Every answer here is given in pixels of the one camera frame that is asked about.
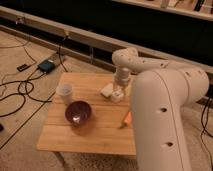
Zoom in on white plastic bottle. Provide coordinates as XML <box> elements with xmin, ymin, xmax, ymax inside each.
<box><xmin>110</xmin><ymin>89</ymin><xmax>124</xmax><ymax>103</ymax></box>

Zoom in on wooden table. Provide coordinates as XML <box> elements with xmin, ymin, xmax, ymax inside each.
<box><xmin>37</xmin><ymin>73</ymin><xmax>136</xmax><ymax>156</ymax></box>

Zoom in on wooden shelf rail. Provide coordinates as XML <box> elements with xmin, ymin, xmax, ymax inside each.
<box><xmin>0</xmin><ymin>6</ymin><xmax>213</xmax><ymax>74</ymax></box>

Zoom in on orange carrot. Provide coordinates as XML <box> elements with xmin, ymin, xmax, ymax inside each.
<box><xmin>120</xmin><ymin>112</ymin><xmax>132</xmax><ymax>129</ymax></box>

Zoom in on purple ceramic bowl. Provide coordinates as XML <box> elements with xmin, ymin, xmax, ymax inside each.
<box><xmin>65</xmin><ymin>101</ymin><xmax>92</xmax><ymax>126</ymax></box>

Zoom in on translucent plastic cup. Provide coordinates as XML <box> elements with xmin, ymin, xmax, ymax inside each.
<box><xmin>56</xmin><ymin>84</ymin><xmax>72</xmax><ymax>105</ymax></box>

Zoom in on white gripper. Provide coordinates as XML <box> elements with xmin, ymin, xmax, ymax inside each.
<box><xmin>113</xmin><ymin>67</ymin><xmax>130</xmax><ymax>97</ymax></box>

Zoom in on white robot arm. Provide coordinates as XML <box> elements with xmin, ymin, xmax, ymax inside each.
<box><xmin>112</xmin><ymin>48</ymin><xmax>209</xmax><ymax>171</ymax></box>

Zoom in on black cable loops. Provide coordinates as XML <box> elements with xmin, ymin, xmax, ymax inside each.
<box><xmin>0</xmin><ymin>36</ymin><xmax>69</xmax><ymax>118</ymax></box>

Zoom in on dark power adapter box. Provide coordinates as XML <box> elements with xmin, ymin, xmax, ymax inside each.
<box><xmin>38</xmin><ymin>60</ymin><xmax>55</xmax><ymax>73</ymax></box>

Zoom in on white rectangular block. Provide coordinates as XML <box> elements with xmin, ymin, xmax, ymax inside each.
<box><xmin>100</xmin><ymin>83</ymin><xmax>113</xmax><ymax>98</ymax></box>

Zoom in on small black device on floor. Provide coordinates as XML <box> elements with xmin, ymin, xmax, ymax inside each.
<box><xmin>17</xmin><ymin>64</ymin><xmax>30</xmax><ymax>72</ymax></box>

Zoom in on black cable right side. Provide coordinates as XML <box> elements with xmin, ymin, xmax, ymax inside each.
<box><xmin>199</xmin><ymin>94</ymin><xmax>213</xmax><ymax>158</ymax></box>

